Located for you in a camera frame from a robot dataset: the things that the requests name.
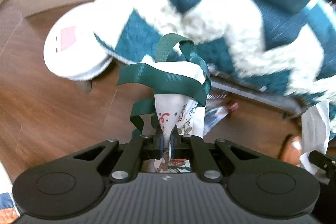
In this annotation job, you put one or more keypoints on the white round stool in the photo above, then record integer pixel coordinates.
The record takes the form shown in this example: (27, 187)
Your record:
(71, 50)

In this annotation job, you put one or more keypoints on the teal white zigzag quilt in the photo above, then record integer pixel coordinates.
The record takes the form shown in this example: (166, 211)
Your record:
(249, 40)

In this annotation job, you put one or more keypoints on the white paper trash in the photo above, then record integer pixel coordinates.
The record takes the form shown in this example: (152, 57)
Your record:
(315, 133)

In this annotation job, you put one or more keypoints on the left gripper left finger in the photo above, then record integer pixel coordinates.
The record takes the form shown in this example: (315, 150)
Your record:
(158, 144)

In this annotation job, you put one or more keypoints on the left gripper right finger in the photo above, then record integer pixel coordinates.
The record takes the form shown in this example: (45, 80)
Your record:
(175, 143)

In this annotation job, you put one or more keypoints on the white bag with green straps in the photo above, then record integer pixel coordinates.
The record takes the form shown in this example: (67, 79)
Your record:
(180, 81)

